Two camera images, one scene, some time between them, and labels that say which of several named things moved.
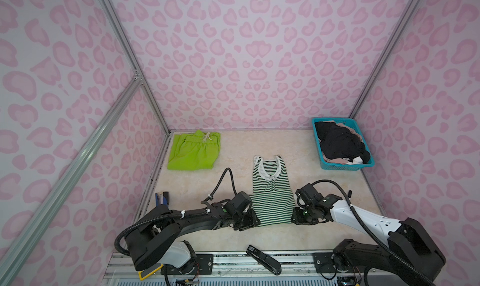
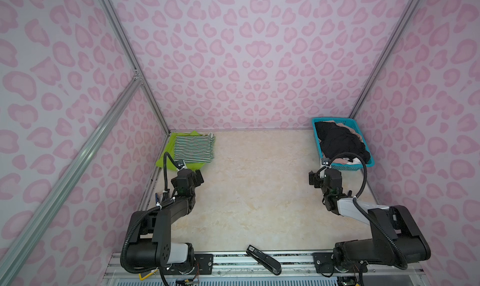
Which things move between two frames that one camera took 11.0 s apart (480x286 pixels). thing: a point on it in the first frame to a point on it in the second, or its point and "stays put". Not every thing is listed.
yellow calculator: (145, 273) stays put
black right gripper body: (303, 216) to (316, 182)
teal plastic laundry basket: (352, 123) stays put
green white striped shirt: (272, 198) to (194, 148)
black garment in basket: (339, 142) stays put
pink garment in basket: (340, 160) stays put
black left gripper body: (245, 221) to (198, 180)
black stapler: (269, 262) stays put
